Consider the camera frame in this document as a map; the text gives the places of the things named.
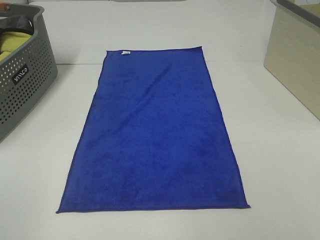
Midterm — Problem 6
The blue microfibre towel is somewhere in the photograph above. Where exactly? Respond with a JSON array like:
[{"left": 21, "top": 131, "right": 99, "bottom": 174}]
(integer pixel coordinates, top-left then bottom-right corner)
[{"left": 57, "top": 46, "right": 249, "bottom": 213}]

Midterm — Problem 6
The grey perforated laundry basket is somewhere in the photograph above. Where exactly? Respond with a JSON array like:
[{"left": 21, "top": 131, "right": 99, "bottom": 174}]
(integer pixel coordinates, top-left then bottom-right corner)
[{"left": 0, "top": 2, "right": 58, "bottom": 140}]

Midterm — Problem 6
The beige storage box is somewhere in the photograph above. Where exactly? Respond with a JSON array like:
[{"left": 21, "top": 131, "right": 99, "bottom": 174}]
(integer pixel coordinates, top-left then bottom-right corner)
[{"left": 264, "top": 0, "right": 320, "bottom": 118}]

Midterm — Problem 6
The dark grey cloth in basket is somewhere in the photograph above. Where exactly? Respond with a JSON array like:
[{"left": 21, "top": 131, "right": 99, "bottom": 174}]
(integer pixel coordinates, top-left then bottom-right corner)
[{"left": 0, "top": 14, "right": 34, "bottom": 35}]

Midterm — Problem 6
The yellow-green towel in basket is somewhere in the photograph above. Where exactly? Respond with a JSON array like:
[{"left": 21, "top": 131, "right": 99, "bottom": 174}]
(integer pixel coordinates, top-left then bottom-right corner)
[{"left": 0, "top": 31, "right": 32, "bottom": 61}]

